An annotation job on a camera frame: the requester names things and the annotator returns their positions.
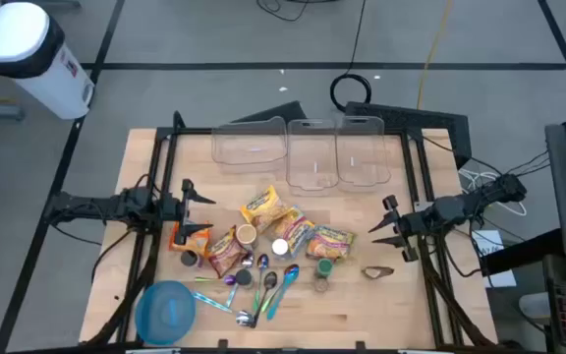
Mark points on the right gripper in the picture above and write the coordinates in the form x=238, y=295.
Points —
x=420, y=218

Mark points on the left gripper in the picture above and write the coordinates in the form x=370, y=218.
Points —
x=172, y=206

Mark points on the brown paper packet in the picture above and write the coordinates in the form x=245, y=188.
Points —
x=383, y=270

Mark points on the yellow ramen noodle packet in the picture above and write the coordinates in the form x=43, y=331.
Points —
x=266, y=206

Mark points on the green lid spice jar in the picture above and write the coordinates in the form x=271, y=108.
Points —
x=324, y=267

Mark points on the small brown lid jar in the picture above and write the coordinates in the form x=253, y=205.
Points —
x=321, y=285

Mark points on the blue-edged yellow ramen packet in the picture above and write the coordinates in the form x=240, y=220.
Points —
x=298, y=228

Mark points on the white lid spice jar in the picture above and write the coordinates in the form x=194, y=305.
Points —
x=280, y=247

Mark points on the rainbow metal spoon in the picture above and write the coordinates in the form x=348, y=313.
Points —
x=291, y=271

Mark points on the teal plastic spoon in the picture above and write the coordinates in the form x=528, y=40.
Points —
x=277, y=301

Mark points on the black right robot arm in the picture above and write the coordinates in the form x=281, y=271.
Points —
x=484, y=194

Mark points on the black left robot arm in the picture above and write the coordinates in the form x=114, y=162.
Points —
x=91, y=204

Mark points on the narrow clear plastic bin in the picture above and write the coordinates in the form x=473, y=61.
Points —
x=312, y=157
x=361, y=157

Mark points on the wide clear plastic bin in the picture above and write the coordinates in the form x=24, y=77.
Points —
x=248, y=147

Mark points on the blue plastic bowl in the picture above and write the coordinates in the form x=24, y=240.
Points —
x=165, y=314

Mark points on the dark metal spoon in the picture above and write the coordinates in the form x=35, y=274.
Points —
x=269, y=281

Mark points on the white paper sheet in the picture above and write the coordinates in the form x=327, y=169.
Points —
x=504, y=280

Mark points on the black table clamp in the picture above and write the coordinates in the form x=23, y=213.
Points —
x=223, y=345
x=360, y=346

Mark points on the black flat panel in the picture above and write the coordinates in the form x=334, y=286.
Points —
x=278, y=112

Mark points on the white round object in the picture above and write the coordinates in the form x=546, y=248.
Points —
x=533, y=305

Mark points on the white trash can black liner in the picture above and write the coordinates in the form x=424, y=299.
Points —
x=27, y=34

